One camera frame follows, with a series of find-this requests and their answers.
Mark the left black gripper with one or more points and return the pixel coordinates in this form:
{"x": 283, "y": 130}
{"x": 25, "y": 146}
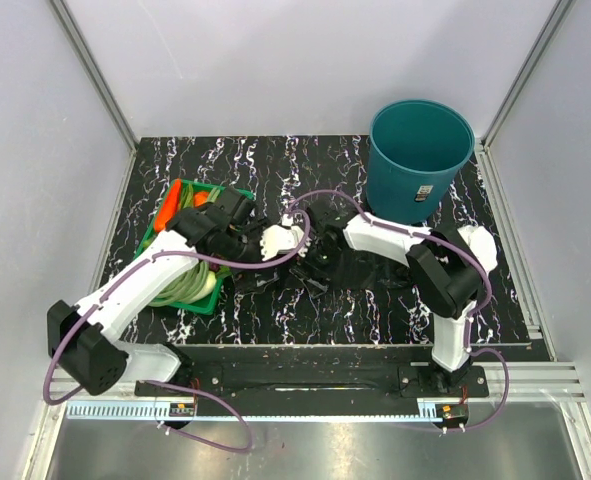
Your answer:
{"x": 255, "y": 232}

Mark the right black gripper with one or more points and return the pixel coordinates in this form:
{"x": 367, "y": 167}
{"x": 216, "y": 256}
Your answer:
{"x": 313, "y": 243}

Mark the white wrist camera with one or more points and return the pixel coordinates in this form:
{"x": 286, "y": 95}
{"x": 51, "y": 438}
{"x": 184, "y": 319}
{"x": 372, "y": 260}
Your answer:
{"x": 288, "y": 220}
{"x": 277, "y": 240}

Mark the green vegetable basket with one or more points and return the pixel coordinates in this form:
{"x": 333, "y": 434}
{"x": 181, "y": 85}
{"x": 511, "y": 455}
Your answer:
{"x": 195, "y": 305}

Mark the teal trash bin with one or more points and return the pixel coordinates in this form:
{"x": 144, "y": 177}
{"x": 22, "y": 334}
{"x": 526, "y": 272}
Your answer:
{"x": 417, "y": 147}

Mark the white round vegetable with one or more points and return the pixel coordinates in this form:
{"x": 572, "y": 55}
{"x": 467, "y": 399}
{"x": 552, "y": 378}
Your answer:
{"x": 208, "y": 286}

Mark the black trash bag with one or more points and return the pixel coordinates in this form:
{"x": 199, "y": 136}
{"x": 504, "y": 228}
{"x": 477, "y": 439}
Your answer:
{"x": 356, "y": 270}

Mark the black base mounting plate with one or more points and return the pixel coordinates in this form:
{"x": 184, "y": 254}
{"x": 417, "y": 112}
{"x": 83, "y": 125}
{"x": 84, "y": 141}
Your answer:
{"x": 252, "y": 371}

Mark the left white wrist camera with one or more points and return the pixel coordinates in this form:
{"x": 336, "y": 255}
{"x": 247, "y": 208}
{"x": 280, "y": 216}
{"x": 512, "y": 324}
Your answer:
{"x": 277, "y": 240}

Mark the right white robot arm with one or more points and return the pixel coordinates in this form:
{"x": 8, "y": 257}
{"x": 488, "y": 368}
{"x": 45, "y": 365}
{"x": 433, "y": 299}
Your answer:
{"x": 448, "y": 266}

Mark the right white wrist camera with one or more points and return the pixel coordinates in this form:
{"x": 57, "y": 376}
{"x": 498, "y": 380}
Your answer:
{"x": 288, "y": 220}

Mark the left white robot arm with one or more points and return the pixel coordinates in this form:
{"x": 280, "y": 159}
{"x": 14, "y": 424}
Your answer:
{"x": 100, "y": 318}

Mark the orange tomato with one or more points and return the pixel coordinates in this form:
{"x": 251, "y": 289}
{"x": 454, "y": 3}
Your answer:
{"x": 201, "y": 197}

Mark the orange carrot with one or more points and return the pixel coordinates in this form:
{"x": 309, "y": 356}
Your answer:
{"x": 168, "y": 207}

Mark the aluminium frame rail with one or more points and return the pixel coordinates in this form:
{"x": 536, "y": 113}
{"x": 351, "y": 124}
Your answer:
{"x": 543, "y": 375}

